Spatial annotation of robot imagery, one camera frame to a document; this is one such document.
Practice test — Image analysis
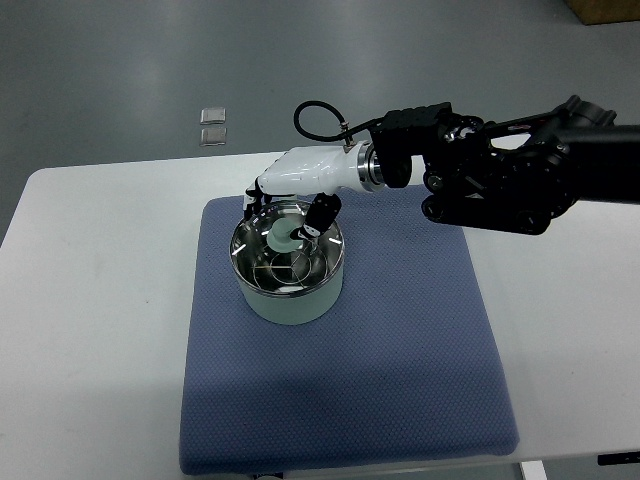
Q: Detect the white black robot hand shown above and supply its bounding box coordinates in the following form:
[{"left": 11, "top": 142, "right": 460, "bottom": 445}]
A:
[{"left": 243, "top": 142, "right": 384, "bottom": 240}]

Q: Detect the glass lid green knob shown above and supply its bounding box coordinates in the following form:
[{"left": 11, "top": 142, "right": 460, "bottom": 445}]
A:
[{"left": 229, "top": 200, "right": 345, "bottom": 298}]

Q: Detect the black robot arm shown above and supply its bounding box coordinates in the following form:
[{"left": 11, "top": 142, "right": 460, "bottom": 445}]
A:
[{"left": 366, "top": 95, "right": 639, "bottom": 235}]

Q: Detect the green steel pot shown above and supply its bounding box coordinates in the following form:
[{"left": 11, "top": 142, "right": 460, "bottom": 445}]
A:
[{"left": 228, "top": 199, "right": 346, "bottom": 326}]

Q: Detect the upper metal floor plate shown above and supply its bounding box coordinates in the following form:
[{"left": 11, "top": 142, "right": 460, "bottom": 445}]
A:
[{"left": 200, "top": 107, "right": 226, "bottom": 125}]

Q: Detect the blue textured mat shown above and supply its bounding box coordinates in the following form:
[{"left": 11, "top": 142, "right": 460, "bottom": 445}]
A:
[{"left": 179, "top": 186, "right": 519, "bottom": 475}]

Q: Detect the brown cardboard box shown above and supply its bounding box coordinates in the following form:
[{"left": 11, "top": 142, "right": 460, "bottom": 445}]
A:
[{"left": 565, "top": 0, "right": 640, "bottom": 26}]

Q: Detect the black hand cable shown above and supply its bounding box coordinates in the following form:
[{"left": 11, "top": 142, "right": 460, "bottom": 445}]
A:
[{"left": 293, "top": 100, "right": 386, "bottom": 151}]

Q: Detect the wire steaming rack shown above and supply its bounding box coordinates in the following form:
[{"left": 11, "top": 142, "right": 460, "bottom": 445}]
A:
[{"left": 249, "top": 250, "right": 327, "bottom": 292}]

